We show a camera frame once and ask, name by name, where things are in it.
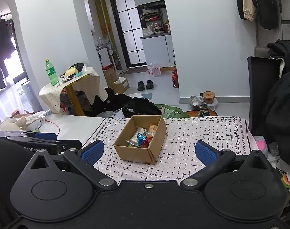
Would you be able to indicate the black coat with white lining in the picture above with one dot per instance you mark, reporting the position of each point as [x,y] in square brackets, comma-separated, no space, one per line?
[285,54]

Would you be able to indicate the white power strip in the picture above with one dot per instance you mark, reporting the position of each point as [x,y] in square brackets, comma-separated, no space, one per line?
[44,114]

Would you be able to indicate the dark red liquid jug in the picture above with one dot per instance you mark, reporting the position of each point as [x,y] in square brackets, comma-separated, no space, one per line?
[175,78]

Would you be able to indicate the black chair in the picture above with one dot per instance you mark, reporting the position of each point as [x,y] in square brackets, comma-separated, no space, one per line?
[261,88]

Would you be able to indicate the hanging dark clothes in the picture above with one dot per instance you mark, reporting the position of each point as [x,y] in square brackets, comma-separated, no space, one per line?
[2,52]

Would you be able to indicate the pink pack of water bottles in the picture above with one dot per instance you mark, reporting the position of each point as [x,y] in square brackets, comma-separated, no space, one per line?
[154,69]

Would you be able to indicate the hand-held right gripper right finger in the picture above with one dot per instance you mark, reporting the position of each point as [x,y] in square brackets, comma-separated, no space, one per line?
[207,153]

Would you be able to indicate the hanging beige garment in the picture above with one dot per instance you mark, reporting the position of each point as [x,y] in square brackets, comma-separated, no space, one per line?
[249,2]

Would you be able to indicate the beige plush toy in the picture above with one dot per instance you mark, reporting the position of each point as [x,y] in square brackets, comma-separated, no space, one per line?
[13,124]

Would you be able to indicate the black clothing on floor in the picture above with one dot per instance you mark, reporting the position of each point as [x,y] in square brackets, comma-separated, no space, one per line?
[111,102]

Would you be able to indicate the green plastic bottle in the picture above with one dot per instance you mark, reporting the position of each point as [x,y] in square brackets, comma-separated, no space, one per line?
[51,72]

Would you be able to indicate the pink soft item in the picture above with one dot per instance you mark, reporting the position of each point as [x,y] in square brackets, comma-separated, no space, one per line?
[261,144]

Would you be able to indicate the black fleece jacket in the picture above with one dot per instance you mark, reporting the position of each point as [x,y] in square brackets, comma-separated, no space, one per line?
[283,114]

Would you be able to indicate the cream dotted tablecloth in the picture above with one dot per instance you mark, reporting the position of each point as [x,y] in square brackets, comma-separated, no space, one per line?
[50,97]

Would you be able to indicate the pair of grey sneakers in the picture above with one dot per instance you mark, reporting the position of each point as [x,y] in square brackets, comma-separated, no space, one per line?
[205,113]

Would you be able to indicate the cluster of kitchen bottles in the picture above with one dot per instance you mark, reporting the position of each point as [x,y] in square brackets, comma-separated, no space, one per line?
[157,28]

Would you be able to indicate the small cardboard box with tissue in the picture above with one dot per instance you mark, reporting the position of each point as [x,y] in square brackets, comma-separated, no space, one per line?
[121,87]

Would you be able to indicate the clear plastic bag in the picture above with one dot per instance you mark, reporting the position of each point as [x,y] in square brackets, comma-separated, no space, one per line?
[196,101]

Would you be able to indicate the black framed glass door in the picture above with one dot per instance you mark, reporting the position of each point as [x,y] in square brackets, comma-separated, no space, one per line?
[130,28]

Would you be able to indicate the small white fan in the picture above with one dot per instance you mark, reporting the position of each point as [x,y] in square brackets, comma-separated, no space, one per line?
[108,46]

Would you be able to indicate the hanging black coat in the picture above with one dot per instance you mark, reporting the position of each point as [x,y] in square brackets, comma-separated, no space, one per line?
[266,9]

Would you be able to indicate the pile of colourful snack packets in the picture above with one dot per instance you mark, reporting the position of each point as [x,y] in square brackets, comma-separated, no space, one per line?
[142,138]

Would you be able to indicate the doll with black hair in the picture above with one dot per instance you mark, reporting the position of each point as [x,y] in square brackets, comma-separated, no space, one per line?
[72,71]

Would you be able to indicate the brown cardboard box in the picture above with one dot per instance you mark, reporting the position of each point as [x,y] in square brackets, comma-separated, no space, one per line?
[135,152]

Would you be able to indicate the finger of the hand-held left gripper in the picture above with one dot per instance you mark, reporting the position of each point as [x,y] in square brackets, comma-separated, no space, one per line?
[46,136]
[68,145]

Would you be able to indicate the brown round container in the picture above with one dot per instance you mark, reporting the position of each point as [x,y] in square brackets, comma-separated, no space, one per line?
[209,97]

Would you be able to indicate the black spray bottle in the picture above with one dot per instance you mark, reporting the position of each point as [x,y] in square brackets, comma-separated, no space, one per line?
[174,57]

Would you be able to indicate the tall cardboard box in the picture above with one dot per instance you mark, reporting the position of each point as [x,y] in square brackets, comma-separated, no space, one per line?
[109,77]

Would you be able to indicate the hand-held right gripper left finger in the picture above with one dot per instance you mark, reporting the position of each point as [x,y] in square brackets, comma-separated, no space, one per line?
[92,152]

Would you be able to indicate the black slipper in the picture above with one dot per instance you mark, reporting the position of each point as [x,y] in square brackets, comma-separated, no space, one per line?
[149,85]
[141,85]

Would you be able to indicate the black bag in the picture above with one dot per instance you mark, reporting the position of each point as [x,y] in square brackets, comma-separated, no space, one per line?
[142,107]

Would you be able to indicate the green dinosaur rug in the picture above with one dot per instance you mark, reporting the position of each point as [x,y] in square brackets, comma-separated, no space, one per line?
[173,111]

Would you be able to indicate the yellow wooden table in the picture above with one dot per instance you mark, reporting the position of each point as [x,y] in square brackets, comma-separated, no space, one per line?
[74,100]

